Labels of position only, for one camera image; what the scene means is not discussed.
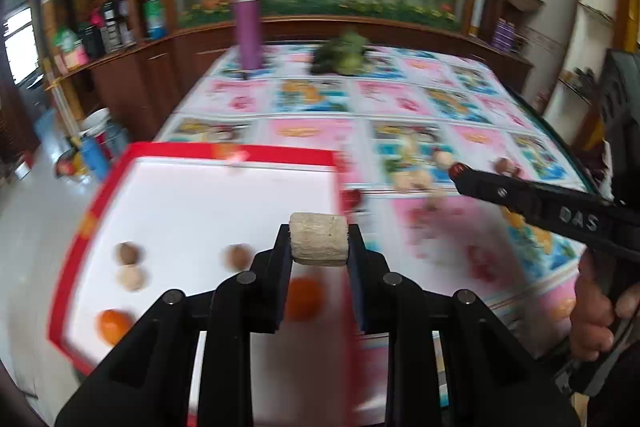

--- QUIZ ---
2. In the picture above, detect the green leafy vegetable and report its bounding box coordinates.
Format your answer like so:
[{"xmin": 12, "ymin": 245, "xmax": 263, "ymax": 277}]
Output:
[{"xmin": 309, "ymin": 30, "xmax": 372, "ymax": 76}]

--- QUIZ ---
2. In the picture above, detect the beige yam piece in box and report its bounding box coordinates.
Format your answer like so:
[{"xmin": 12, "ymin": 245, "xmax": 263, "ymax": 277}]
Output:
[{"xmin": 116, "ymin": 265, "xmax": 146, "ymax": 291}]

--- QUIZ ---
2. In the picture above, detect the purple thermos bottle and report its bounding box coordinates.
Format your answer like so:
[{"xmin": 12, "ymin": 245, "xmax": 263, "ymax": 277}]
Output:
[{"xmin": 230, "ymin": 0, "xmax": 264, "ymax": 72}]

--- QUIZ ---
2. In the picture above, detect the green blue bottle on shelf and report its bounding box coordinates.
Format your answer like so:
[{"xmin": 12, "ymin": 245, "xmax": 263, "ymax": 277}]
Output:
[{"xmin": 143, "ymin": 0, "xmax": 167, "ymax": 40}]

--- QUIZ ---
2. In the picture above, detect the blue thermos flask on floor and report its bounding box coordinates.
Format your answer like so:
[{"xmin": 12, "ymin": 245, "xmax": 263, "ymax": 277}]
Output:
[{"xmin": 79, "ymin": 135, "xmax": 111, "ymax": 182}]

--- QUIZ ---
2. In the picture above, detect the brown longan fruit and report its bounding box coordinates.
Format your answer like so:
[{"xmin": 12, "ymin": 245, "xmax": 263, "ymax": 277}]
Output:
[{"xmin": 116, "ymin": 242, "xmax": 142, "ymax": 265}]

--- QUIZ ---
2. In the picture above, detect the orange tangerine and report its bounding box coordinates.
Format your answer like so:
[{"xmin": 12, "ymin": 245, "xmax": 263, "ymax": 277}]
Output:
[
  {"xmin": 96, "ymin": 309, "xmax": 134, "ymax": 346},
  {"xmin": 284, "ymin": 277, "xmax": 326, "ymax": 322}
]

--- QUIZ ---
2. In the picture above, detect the orange tangerine centre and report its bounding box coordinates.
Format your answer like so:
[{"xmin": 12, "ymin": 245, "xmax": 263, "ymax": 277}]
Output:
[{"xmin": 284, "ymin": 277, "xmax": 326, "ymax": 322}]

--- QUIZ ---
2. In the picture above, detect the right hand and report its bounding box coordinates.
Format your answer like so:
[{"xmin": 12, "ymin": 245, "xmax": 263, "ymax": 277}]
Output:
[{"xmin": 570, "ymin": 251, "xmax": 639, "ymax": 362}]

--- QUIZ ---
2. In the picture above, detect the beige cylindrical yam piece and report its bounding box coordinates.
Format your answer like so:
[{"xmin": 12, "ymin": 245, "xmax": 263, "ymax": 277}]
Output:
[{"xmin": 288, "ymin": 212, "xmax": 348, "ymax": 267}]

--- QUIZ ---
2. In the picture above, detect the colourful fruit print tablecloth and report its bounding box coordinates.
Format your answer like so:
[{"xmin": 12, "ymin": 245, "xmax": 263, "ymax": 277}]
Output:
[{"xmin": 154, "ymin": 41, "xmax": 597, "ymax": 427}]

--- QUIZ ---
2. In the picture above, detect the red white shallow box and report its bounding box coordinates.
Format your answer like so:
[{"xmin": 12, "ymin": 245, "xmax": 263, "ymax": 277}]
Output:
[{"xmin": 48, "ymin": 142, "xmax": 354, "ymax": 426}]

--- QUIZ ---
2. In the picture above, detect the orange tangerine left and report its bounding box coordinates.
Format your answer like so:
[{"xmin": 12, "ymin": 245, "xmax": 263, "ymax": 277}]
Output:
[{"xmin": 96, "ymin": 309, "xmax": 134, "ymax": 346}]

